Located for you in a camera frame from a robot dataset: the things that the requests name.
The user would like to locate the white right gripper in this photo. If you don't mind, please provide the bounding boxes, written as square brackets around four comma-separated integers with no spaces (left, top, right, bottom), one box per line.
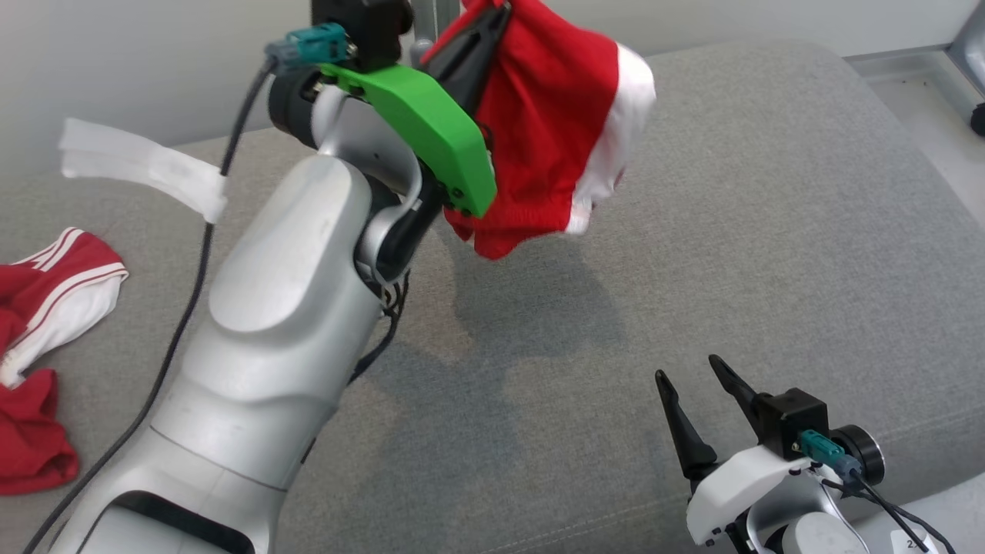
[656,355,822,547]

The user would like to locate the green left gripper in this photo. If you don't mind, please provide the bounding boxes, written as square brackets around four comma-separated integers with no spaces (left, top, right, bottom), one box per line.
[317,2,514,219]

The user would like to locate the red shorts with white stripe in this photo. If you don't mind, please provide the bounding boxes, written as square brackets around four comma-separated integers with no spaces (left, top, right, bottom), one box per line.
[442,0,657,261]

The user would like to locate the red jersey number 23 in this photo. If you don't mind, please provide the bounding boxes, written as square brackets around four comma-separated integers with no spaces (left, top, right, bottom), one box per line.
[0,227,129,496]

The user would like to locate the white cable tape flag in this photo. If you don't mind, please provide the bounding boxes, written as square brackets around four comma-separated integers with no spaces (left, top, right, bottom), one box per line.
[891,529,941,554]
[60,118,229,224]

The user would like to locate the thin black cable bundle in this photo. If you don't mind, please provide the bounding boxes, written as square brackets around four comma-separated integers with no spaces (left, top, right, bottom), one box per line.
[350,265,412,385]

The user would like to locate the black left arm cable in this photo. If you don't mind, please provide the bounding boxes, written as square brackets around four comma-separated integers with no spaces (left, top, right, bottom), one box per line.
[22,23,355,554]

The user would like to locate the grey metal frame with wheel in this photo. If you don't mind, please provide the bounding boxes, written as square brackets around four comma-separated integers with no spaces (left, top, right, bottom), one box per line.
[843,6,985,139]

